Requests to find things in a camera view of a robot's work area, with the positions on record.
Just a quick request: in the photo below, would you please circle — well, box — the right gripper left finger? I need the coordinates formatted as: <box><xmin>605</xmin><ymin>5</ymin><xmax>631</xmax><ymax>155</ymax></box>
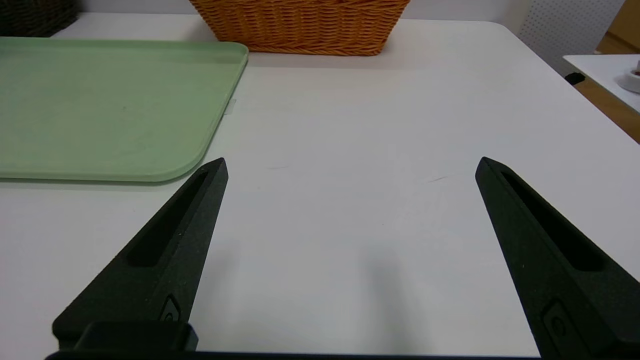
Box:
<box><xmin>52</xmin><ymin>157</ymin><xmax>229</xmax><ymax>354</ymax></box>

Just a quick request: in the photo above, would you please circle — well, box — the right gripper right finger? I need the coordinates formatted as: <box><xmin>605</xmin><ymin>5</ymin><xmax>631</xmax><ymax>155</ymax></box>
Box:
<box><xmin>475</xmin><ymin>156</ymin><xmax>640</xmax><ymax>357</ymax></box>

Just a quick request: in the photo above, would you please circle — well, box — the orange wicker basket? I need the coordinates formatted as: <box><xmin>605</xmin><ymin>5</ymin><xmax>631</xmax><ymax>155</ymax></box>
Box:
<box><xmin>189</xmin><ymin>0</ymin><xmax>411</xmax><ymax>57</ymax></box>

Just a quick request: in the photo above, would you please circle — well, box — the dark brown wicker basket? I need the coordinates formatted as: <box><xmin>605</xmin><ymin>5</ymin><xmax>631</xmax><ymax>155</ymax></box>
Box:
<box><xmin>0</xmin><ymin>0</ymin><xmax>80</xmax><ymax>38</ymax></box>

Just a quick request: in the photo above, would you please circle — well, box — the light green plastic tray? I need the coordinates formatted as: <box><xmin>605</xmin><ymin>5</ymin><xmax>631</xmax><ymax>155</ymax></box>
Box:
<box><xmin>0</xmin><ymin>37</ymin><xmax>250</xmax><ymax>183</ymax></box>

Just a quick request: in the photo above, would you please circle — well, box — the white plate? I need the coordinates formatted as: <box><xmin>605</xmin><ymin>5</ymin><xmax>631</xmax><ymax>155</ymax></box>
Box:
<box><xmin>617</xmin><ymin>60</ymin><xmax>640</xmax><ymax>94</ymax></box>

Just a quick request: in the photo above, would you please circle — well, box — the white side table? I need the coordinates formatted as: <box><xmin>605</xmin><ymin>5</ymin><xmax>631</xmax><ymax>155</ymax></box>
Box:
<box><xmin>563</xmin><ymin>54</ymin><xmax>640</xmax><ymax>114</ymax></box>

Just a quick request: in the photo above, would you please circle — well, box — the wooden cabinet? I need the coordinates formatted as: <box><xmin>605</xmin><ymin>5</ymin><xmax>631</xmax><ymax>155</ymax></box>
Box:
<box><xmin>595</xmin><ymin>0</ymin><xmax>640</xmax><ymax>56</ymax></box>

